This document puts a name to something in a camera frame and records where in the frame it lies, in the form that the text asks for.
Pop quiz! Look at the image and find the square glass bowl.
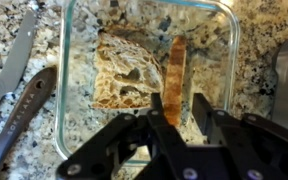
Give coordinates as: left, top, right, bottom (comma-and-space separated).
54, 0, 242, 167

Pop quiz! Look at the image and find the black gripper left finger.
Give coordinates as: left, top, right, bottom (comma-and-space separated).
55, 92, 198, 180

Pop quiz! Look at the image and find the brown crusted bread slice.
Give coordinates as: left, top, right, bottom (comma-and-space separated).
91, 31, 165, 111
162, 35, 188, 128

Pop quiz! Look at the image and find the silver butter knife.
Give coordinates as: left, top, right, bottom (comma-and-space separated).
0, 9, 39, 142

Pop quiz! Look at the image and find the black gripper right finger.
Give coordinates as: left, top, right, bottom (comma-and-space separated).
192, 92, 288, 180

